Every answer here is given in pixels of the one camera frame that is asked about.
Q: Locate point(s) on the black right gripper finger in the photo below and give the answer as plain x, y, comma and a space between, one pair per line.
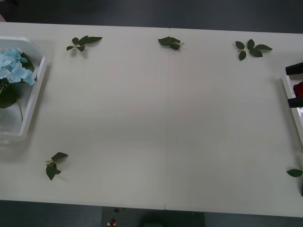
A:
294, 69
296, 102

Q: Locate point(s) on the red rose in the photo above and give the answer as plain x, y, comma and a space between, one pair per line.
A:
298, 89

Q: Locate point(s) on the dark robot base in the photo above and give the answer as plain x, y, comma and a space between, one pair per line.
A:
132, 217

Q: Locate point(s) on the shallow white box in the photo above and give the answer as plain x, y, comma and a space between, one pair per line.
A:
287, 88
35, 94

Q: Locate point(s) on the loose green leaf sprig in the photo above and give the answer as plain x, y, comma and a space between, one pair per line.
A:
86, 40
50, 172
294, 172
256, 51
168, 41

